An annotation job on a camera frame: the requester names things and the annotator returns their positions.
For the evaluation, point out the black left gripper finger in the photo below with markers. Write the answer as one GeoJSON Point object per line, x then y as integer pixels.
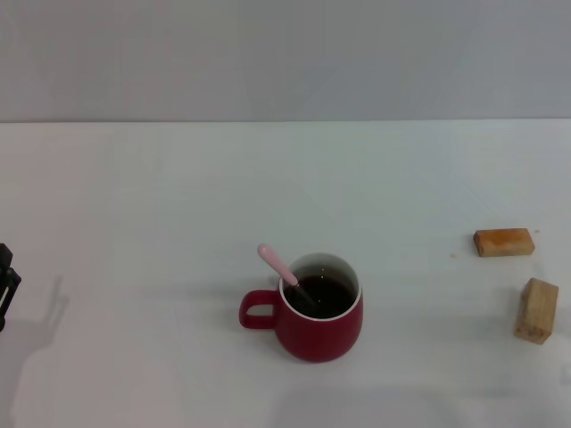
{"type": "Point", "coordinates": [8, 285]}

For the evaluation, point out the red ceramic cup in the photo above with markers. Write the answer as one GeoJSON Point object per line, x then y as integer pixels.
{"type": "Point", "coordinates": [321, 341]}

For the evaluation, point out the pale wooden block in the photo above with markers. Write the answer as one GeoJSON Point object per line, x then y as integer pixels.
{"type": "Point", "coordinates": [535, 312]}

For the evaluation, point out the dark brown coffee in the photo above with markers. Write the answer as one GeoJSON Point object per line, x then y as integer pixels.
{"type": "Point", "coordinates": [330, 296]}

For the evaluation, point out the orange stained wooden block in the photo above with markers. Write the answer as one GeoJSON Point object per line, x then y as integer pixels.
{"type": "Point", "coordinates": [499, 243]}

